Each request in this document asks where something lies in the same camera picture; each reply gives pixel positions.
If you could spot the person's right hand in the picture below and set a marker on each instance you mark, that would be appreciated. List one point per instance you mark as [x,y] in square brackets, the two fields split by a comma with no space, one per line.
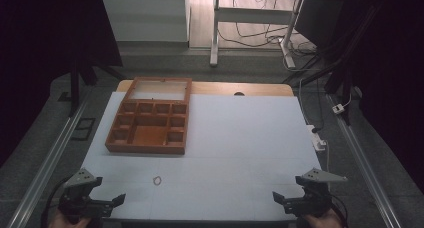
[321,221]

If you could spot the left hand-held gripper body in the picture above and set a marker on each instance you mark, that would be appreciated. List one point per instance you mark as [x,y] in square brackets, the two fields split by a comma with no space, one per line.
[81,178]

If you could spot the white table mat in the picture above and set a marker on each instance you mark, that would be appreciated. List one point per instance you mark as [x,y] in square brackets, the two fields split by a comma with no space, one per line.
[240,144]

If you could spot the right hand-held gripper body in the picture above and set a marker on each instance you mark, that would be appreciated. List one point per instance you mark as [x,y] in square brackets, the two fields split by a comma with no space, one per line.
[320,176]

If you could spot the wooden compartment box with lid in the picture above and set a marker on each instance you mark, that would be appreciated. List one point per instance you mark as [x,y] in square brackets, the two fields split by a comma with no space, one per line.
[150,138]

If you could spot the black rectangular floor frame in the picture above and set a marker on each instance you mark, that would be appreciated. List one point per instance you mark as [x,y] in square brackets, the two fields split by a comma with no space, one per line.
[83,128]

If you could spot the dark curtain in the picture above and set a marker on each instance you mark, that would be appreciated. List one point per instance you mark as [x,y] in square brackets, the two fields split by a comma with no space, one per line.
[43,54]
[390,71]

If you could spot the white cabinet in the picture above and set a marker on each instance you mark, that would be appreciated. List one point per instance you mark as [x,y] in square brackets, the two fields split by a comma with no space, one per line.
[146,18]

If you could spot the tan rubber band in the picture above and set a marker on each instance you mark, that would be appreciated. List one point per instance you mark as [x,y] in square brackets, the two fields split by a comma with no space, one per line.
[154,180]

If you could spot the aluminium rail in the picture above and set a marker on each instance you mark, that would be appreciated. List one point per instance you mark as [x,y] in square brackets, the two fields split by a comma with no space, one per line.
[366,174]
[43,174]

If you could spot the small white adapter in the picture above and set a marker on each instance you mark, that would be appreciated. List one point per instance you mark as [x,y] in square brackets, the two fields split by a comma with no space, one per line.
[338,109]

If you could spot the white desk frame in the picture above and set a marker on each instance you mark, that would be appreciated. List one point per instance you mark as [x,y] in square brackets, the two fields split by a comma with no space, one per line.
[253,15]

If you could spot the black metal stand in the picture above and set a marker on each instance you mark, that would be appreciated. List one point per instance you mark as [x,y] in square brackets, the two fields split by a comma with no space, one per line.
[340,78]
[74,88]

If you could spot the person's left hand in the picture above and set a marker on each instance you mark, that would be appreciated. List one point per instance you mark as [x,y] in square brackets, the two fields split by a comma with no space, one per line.
[61,222]

